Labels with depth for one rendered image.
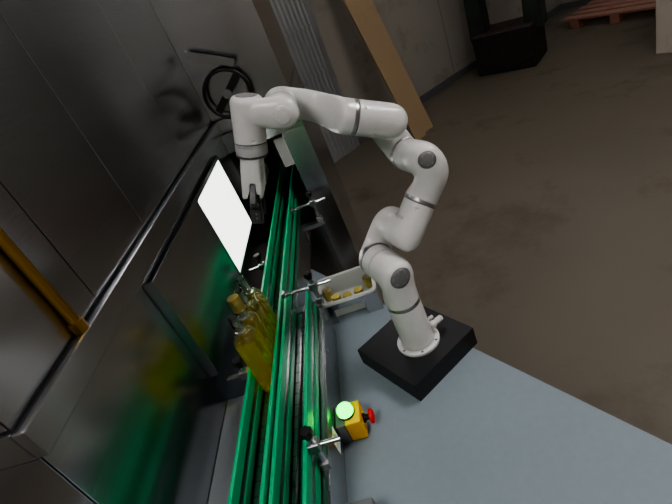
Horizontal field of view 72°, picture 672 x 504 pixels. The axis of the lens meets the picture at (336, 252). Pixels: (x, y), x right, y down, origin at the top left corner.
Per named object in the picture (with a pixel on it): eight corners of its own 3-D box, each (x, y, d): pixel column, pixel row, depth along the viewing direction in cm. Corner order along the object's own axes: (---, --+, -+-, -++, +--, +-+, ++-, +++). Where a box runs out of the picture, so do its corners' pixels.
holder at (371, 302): (311, 302, 180) (303, 287, 177) (377, 280, 176) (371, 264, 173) (311, 331, 166) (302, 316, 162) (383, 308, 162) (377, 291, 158)
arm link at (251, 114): (295, 87, 106) (299, 97, 98) (297, 133, 112) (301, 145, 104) (228, 90, 104) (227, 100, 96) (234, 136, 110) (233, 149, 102)
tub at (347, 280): (323, 297, 180) (315, 280, 175) (377, 279, 176) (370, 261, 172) (324, 326, 165) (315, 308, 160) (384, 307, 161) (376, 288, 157)
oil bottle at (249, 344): (266, 378, 135) (232, 326, 124) (284, 372, 134) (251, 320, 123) (264, 393, 130) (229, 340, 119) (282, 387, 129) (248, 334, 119)
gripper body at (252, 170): (238, 142, 112) (243, 185, 118) (232, 156, 103) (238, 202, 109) (269, 141, 112) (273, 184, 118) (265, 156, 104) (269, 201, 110)
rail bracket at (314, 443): (321, 459, 106) (298, 424, 100) (351, 451, 105) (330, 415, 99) (322, 475, 103) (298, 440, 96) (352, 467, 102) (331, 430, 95)
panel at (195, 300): (247, 225, 205) (210, 157, 188) (254, 223, 205) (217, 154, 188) (210, 377, 128) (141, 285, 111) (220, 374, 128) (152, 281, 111)
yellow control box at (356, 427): (343, 423, 128) (333, 406, 124) (368, 415, 127) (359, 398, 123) (344, 445, 122) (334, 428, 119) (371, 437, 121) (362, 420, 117)
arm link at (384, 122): (353, 171, 107) (340, 164, 121) (437, 178, 112) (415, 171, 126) (361, 97, 103) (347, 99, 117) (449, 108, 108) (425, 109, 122)
